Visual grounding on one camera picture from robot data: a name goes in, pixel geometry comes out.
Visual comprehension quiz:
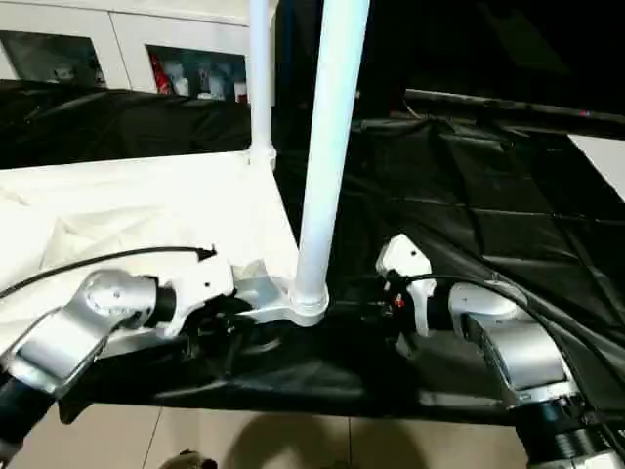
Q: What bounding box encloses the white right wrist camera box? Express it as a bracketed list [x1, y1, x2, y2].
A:
[376, 234, 435, 338]

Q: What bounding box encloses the red bottle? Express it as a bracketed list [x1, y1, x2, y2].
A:
[152, 54, 169, 94]

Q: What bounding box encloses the white plastic table top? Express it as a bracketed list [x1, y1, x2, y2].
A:
[0, 149, 331, 358]

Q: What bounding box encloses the white cabinet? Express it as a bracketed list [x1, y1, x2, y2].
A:
[0, 0, 279, 104]

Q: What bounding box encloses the white plastic table leg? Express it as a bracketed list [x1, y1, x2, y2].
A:
[247, 0, 278, 167]
[288, 0, 372, 316]

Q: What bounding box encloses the silver metal rail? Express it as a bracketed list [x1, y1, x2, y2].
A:
[405, 90, 625, 130]

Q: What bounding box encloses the black mat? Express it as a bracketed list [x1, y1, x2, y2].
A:
[0, 80, 625, 426]

